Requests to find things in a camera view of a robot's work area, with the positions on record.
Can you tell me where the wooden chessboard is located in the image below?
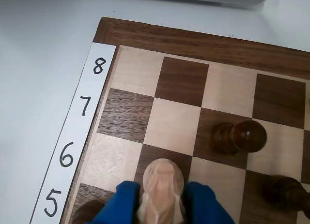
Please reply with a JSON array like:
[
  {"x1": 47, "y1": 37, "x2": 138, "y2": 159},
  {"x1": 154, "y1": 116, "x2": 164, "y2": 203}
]
[{"x1": 62, "y1": 16, "x2": 310, "y2": 224}]

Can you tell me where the tall dark wooden pawn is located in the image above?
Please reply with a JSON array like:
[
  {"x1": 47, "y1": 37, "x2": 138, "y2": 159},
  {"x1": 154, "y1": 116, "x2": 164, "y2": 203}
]
[{"x1": 72, "y1": 199, "x2": 107, "y2": 224}]

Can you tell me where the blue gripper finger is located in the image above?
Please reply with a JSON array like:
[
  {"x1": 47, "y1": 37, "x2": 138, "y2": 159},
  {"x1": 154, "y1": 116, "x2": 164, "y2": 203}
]
[
  {"x1": 181, "y1": 181, "x2": 236, "y2": 224},
  {"x1": 93, "y1": 180, "x2": 141, "y2": 224}
]

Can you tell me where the white number label strip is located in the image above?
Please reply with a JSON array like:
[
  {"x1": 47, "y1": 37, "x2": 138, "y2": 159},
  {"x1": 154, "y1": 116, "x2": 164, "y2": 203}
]
[{"x1": 29, "y1": 42, "x2": 117, "y2": 224}]

